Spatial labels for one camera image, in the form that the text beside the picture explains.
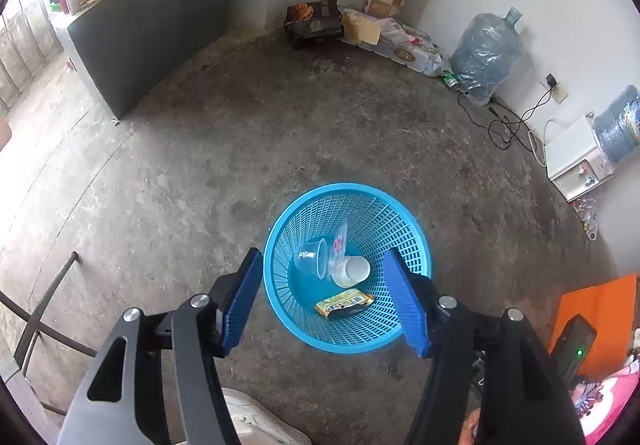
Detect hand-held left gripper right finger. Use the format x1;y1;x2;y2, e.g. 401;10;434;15
382;249;586;445

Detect yellow and black snack wrapper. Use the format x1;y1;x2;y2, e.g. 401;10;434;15
314;289;375;322

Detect white water dispenser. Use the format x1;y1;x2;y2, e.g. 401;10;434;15
544;116;615;202

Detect white paper cup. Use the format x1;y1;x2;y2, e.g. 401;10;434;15
331;255;371;288

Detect clear wrapper with pink print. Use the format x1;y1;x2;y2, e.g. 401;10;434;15
325;220;349;276

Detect brown cardboard pieces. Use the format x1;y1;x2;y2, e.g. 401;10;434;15
342;10;382;46

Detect pink printed cloth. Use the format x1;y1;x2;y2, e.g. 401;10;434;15
575;360;640;445

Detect metal window railing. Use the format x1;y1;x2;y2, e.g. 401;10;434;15
0;0;66;110

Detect black power cable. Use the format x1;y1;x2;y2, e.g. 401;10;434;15
457;73;558;150

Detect wrapped pack of water bottles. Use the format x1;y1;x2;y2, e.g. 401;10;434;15
372;17;451;76

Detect black metal chair frame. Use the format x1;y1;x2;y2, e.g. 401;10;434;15
0;251;98;418

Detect water jug in plastic bag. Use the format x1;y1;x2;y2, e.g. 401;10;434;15
449;7;524;106

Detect white shoe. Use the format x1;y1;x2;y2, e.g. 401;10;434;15
222;387;313;445

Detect crumpled clear plastic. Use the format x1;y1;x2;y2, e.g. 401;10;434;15
572;195;601;241

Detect white cable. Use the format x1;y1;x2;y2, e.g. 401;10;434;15
529;119;566;169

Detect white wall socket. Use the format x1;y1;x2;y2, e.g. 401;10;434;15
541;75;569;104

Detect clear plastic cup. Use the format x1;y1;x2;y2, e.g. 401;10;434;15
294;238;328;280

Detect blue water jug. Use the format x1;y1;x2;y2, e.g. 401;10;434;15
591;85;640;166

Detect grey cabinet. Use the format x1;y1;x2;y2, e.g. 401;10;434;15
50;0;228;120

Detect blue plastic mesh basket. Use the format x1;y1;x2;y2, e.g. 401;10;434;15
263;183;434;354

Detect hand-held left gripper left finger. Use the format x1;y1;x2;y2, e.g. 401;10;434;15
57;247;264;445

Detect black printed carton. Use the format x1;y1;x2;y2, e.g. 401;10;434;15
285;0;346;50

